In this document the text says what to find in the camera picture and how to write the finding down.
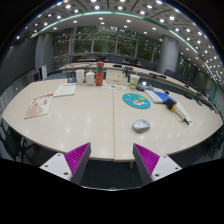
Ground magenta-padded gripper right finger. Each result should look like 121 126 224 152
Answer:
132 143 183 186

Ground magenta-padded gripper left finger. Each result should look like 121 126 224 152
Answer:
39 142 92 185

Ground silver computer mouse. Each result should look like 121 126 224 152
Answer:
132 118 152 134

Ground round teal mouse pad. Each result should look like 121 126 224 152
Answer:
121 92 152 110

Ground white paper sheet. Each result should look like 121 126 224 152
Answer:
173 101 193 123

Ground black handheld microphone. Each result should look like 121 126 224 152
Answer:
165 98 191 126

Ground blue and white book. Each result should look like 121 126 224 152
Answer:
144 89 174 105

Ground red and white leaflet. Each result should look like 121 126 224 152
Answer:
23 92 55 120

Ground white booklet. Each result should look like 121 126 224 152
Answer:
52 83 78 98

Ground grey desktop conference unit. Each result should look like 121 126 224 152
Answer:
136 80 154 92

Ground white paper cup with straw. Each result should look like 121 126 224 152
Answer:
129 73 141 90

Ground colourful sticker sheet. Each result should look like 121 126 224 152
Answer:
102 83 129 92

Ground white lidded cup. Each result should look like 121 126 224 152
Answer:
85 70 97 87

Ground red bottle with green band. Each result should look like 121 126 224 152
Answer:
95 61 106 87

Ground beige cardboard box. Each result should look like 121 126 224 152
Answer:
105 69 129 86

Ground long curved wooden desk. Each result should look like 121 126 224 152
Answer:
59 61 214 108

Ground dark office chairs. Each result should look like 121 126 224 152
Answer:
71 53 204 101

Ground ceiling lights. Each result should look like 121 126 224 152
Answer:
14 0 224 83

